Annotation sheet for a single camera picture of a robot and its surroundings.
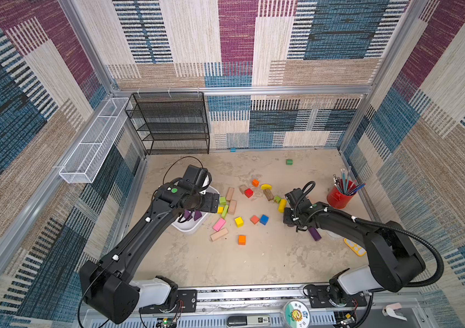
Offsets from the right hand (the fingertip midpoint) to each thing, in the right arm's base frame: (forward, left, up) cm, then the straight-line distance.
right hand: (291, 219), depth 91 cm
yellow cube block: (-1, +23, 0) cm, 23 cm away
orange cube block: (-8, +22, -1) cm, 23 cm away
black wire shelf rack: (+48, +59, +17) cm, 78 cm away
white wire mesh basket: (+6, +76, +33) cm, 83 cm away
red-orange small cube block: (0, +16, 0) cm, 16 cm away
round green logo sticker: (-35, +6, +7) cm, 36 cm away
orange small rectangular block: (+20, +14, 0) cm, 25 cm away
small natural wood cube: (+17, +21, +1) cm, 27 cm away
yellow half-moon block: (+18, +9, 0) cm, 20 cm away
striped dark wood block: (+14, +8, -1) cm, 16 cm away
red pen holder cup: (+9, -22, +7) cm, 25 cm away
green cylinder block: (+35, -5, -1) cm, 36 cm away
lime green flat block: (+4, +29, +1) cm, 30 cm away
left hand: (0, +35, +17) cm, 39 cm away
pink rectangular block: (-1, +32, -1) cm, 32 cm away
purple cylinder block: (-7, -9, 0) cm, 11 cm away
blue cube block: (0, +12, 0) cm, 12 cm away
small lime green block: (+11, +5, 0) cm, 12 cm away
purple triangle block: (+2, +42, +1) cm, 42 cm away
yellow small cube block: (+5, +31, +1) cm, 32 cm away
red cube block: (+15, +18, -1) cm, 23 cm away
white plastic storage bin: (-2, +47, +1) cm, 47 cm away
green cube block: (+10, +30, +1) cm, 32 cm away
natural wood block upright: (+6, +26, +1) cm, 27 cm away
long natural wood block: (-6, +31, -1) cm, 32 cm away
